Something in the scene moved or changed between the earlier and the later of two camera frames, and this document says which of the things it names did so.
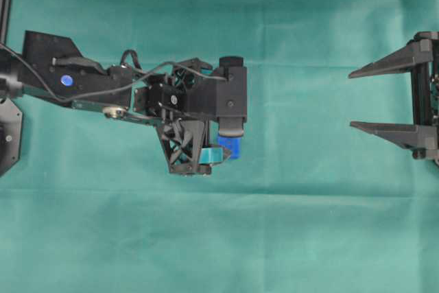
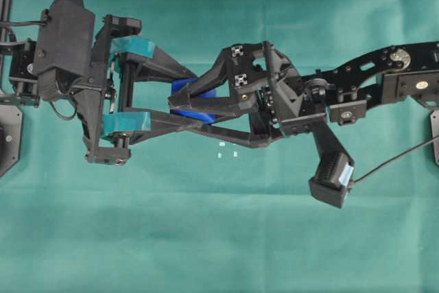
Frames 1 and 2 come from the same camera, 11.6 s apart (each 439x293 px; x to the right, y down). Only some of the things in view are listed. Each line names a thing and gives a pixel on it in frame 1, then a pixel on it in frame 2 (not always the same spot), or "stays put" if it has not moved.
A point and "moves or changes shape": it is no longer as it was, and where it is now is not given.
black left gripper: (181, 101) → (113, 41)
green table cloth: (313, 205) stays put
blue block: (234, 144) moves or changes shape
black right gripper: (424, 51) → (267, 85)
